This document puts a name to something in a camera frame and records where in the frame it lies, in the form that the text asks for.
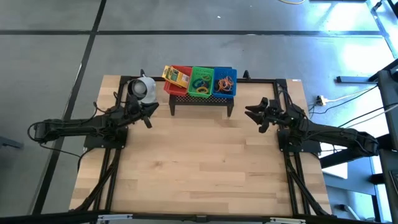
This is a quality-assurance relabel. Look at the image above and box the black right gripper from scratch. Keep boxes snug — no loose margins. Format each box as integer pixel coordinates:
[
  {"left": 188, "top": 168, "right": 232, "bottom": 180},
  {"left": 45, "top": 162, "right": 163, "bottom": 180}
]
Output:
[{"left": 244, "top": 96, "right": 289, "bottom": 134}]

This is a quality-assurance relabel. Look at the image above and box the yellow floor cable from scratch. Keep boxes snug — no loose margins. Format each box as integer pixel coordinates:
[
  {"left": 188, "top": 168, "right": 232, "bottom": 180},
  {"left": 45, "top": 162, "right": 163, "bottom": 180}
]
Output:
[{"left": 277, "top": 0, "right": 307, "bottom": 6}]

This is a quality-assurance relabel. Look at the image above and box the black perforated metal desk riser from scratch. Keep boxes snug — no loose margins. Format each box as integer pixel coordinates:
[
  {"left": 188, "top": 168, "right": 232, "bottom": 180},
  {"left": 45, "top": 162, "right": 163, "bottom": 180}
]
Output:
[{"left": 168, "top": 65, "right": 234, "bottom": 118}]

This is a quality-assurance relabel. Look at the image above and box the grey chair base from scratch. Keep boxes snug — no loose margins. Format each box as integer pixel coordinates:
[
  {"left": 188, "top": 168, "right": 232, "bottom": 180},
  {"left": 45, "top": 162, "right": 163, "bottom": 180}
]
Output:
[{"left": 0, "top": 135, "right": 24, "bottom": 150}]

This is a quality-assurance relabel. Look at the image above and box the black camera rig bar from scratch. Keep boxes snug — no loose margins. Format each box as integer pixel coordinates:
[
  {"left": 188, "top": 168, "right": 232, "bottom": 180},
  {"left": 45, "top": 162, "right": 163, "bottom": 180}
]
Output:
[{"left": 0, "top": 210, "right": 398, "bottom": 224}]

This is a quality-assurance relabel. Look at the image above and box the black desk frame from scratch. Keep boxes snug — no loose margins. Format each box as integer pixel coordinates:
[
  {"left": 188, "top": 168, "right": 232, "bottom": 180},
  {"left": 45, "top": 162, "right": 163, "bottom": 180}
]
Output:
[{"left": 320, "top": 58, "right": 398, "bottom": 224}]

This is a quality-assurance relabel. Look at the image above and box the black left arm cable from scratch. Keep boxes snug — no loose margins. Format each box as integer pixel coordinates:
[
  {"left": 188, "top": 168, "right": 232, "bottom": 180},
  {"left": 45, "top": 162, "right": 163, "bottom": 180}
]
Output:
[{"left": 27, "top": 121, "right": 43, "bottom": 143}]

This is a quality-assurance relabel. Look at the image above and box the green plastic basket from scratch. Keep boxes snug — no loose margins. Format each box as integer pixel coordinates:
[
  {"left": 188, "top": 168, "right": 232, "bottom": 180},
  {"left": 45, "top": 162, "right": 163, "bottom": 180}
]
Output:
[{"left": 187, "top": 66, "right": 215, "bottom": 99}]

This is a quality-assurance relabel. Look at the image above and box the blue plastic basket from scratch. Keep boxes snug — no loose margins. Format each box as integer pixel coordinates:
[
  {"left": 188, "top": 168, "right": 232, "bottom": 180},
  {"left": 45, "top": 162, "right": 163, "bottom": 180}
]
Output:
[{"left": 211, "top": 67, "right": 238, "bottom": 100}]

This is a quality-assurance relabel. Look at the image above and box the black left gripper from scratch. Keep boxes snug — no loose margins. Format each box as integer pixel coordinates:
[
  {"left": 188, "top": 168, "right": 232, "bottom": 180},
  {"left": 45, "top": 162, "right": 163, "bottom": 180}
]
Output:
[{"left": 123, "top": 95, "right": 160, "bottom": 129}]

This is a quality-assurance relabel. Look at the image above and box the red plastic basket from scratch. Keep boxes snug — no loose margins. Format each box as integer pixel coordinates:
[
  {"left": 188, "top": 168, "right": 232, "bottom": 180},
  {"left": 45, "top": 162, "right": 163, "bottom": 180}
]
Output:
[{"left": 163, "top": 65, "right": 193, "bottom": 96}]

